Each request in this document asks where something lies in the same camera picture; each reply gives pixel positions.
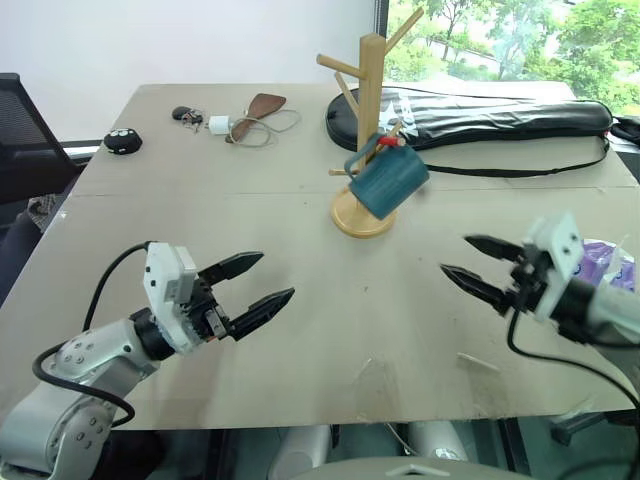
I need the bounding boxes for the white tape strip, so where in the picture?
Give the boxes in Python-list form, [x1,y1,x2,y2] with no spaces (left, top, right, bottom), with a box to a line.
[456,351,502,374]

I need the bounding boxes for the grey curved robot chest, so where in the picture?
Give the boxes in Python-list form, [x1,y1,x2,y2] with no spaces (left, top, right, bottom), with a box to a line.
[298,461,484,480]

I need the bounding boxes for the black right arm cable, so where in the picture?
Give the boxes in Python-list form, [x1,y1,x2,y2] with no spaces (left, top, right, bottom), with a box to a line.
[505,306,640,402]

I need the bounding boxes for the black mesh office chair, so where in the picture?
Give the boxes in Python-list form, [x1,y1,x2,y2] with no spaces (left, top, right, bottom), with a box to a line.
[0,72,84,207]

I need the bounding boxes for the black racket bag with strap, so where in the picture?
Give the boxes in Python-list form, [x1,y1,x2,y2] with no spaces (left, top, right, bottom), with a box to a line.
[324,81,616,178]

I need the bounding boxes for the grey black table clamp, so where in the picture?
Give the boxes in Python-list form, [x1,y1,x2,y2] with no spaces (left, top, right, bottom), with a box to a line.
[548,408,597,447]

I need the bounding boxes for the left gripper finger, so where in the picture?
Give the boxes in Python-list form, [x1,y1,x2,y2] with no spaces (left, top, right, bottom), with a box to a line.
[229,287,296,343]
[197,251,265,299]

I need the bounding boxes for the black key bunch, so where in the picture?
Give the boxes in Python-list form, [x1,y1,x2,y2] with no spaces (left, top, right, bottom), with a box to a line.
[170,105,206,133]

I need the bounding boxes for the black round remote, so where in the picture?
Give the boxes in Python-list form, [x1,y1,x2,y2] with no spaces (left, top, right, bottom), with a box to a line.
[102,127,145,156]

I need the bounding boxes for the dark window frame post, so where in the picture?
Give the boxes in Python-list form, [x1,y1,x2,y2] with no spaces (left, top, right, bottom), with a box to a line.
[373,0,392,84]

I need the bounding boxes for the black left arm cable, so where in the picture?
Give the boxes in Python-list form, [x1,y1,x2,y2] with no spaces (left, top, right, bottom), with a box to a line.
[32,241,154,429]

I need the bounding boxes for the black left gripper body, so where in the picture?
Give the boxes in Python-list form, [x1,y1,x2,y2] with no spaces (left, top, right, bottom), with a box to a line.
[187,272,239,345]

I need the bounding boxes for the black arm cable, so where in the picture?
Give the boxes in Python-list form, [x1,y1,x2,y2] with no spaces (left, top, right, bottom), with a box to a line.
[505,306,640,402]
[32,241,154,429]

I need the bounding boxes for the beige cord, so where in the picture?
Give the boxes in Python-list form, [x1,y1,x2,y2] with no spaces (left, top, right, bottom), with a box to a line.
[233,108,303,150]

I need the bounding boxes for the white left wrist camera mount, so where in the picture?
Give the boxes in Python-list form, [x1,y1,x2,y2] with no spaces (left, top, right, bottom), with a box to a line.
[142,241,202,357]

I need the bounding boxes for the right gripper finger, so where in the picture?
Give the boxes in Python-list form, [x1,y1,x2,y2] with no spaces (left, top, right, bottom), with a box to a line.
[439,263,519,318]
[463,234,526,264]

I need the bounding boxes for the teal ceramic mug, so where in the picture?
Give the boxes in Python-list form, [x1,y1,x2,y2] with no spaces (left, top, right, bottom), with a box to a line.
[344,137,431,222]

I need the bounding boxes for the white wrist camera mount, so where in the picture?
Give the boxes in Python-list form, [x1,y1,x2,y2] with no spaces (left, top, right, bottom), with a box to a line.
[526,211,587,322]
[142,241,202,357]

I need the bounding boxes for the red white peg wrap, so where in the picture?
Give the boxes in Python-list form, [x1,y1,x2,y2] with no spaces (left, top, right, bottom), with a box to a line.
[375,133,408,152]

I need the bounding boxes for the purple plastic package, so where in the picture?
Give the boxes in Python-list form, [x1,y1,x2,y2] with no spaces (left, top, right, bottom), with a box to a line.
[574,238,640,294]

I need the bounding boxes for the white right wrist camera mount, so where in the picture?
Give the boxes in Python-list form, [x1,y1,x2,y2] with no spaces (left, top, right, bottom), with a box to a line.
[526,211,587,322]

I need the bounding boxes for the checkered cloth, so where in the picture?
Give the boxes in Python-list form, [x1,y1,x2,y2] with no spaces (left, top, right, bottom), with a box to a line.
[24,195,67,232]

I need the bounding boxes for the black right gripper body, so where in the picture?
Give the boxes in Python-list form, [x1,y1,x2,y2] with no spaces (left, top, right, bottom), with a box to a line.
[509,242,554,314]

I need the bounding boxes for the wooden mug tree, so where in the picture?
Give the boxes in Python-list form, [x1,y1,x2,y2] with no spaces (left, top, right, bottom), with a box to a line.
[315,6,427,241]

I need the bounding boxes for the silver rounded robot leg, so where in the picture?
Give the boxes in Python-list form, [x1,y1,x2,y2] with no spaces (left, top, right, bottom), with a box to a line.
[407,421,505,474]
[267,423,333,480]

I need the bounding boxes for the brown leather pouch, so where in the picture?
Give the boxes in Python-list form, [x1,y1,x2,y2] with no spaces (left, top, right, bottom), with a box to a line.
[226,92,288,144]

